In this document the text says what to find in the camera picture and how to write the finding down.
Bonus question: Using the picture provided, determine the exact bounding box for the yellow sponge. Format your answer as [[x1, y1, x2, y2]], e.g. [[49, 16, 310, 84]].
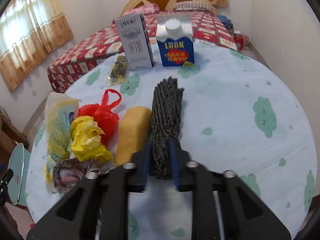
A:
[[114, 106, 152, 167]]

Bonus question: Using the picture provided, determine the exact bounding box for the stack of blue cloths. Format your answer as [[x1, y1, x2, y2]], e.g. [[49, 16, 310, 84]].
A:
[[217, 15, 234, 29]]

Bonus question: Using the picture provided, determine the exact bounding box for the blue drink carton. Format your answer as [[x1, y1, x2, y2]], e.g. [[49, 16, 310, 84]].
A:
[[156, 14, 195, 67]]

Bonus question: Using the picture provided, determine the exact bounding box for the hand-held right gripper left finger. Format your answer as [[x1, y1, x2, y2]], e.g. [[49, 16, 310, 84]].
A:
[[26, 139, 152, 240]]

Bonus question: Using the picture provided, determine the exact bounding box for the wide beige window curtain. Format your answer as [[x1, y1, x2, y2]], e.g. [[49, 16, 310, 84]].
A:
[[0, 0, 74, 92]]

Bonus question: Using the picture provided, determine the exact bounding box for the black rope bundle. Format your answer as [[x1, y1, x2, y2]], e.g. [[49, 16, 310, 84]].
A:
[[148, 76, 186, 181]]

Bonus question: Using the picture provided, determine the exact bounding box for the grey milk carton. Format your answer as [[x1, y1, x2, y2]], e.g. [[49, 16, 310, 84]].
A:
[[114, 12, 154, 71]]

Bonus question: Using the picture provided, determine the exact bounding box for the patterned wrapper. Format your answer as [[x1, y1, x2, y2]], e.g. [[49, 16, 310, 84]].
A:
[[53, 158, 118, 195]]

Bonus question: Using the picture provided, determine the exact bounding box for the brown wooden cabinet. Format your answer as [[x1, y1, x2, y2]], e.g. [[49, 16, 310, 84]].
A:
[[0, 105, 28, 166]]

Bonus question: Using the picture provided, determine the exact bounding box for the red plastic bag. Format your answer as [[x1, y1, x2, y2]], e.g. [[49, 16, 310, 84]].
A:
[[78, 89, 122, 148]]

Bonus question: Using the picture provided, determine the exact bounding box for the striped pillow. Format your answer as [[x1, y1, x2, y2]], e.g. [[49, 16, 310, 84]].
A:
[[170, 0, 213, 12]]

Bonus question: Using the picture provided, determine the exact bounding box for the bed with red patterned cover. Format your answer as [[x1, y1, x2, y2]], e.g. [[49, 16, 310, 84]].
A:
[[47, 10, 241, 93]]

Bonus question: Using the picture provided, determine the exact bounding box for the yellow plastic bag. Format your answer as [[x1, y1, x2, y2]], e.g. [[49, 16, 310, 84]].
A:
[[70, 115, 114, 163]]

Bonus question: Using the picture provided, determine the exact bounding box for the white yellow tissue packet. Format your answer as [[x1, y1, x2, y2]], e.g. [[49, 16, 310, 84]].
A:
[[43, 92, 80, 196]]

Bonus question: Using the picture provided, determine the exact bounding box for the pink pillow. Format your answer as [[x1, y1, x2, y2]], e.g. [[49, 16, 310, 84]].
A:
[[123, 3, 161, 16]]

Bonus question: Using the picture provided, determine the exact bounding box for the teal metal basin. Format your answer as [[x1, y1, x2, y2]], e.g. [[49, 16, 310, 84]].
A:
[[7, 143, 32, 206]]

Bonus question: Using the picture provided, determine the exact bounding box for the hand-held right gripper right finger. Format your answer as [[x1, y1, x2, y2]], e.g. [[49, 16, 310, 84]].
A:
[[169, 137, 292, 240]]

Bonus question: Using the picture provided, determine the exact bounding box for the small dark snack packet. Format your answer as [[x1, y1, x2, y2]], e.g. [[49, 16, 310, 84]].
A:
[[107, 53, 129, 84]]

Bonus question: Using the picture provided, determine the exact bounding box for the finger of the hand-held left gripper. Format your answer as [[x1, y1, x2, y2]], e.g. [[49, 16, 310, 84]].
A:
[[0, 169, 14, 188]]

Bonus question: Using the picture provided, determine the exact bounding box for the small red box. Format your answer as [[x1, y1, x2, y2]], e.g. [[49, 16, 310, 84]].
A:
[[233, 35, 244, 51]]

